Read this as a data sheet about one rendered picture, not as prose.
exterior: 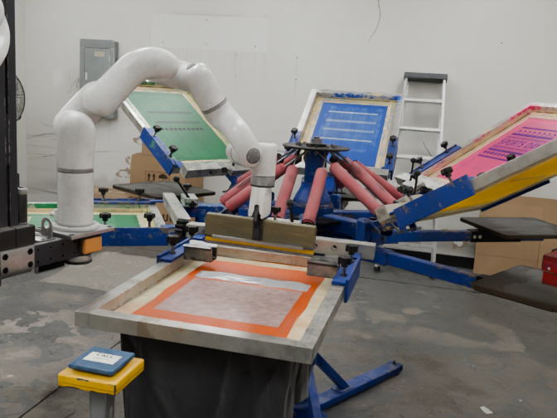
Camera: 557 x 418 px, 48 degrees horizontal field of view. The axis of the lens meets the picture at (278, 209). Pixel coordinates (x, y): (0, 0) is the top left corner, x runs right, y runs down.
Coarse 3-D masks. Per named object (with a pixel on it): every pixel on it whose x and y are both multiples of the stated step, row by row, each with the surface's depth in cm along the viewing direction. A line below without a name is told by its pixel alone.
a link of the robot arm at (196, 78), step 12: (180, 72) 183; (192, 72) 177; (204, 72) 177; (168, 84) 185; (180, 84) 184; (192, 84) 178; (204, 84) 178; (216, 84) 180; (192, 96) 181; (204, 96) 179; (216, 96) 180; (204, 108) 181
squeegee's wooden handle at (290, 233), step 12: (216, 216) 200; (228, 216) 200; (240, 216) 200; (216, 228) 201; (228, 228) 200; (240, 228) 199; (252, 228) 198; (264, 228) 197; (276, 228) 196; (288, 228) 195; (300, 228) 194; (312, 228) 193; (264, 240) 198; (276, 240) 197; (288, 240) 196; (300, 240) 195; (312, 240) 194
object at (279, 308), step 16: (272, 272) 206; (288, 272) 208; (304, 272) 209; (256, 288) 189; (272, 288) 190; (240, 304) 174; (256, 304) 175; (272, 304) 175; (288, 304) 176; (304, 304) 177; (224, 320) 161; (240, 320) 162; (256, 320) 163; (272, 320) 163; (288, 320) 164
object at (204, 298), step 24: (216, 264) 212; (240, 264) 214; (168, 288) 184; (192, 288) 185; (216, 288) 187; (240, 288) 188; (144, 312) 164; (168, 312) 165; (192, 312) 166; (216, 312) 167
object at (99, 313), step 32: (224, 256) 221; (256, 256) 218; (288, 256) 215; (128, 288) 171; (96, 320) 151; (128, 320) 149; (160, 320) 149; (320, 320) 156; (256, 352) 142; (288, 352) 140
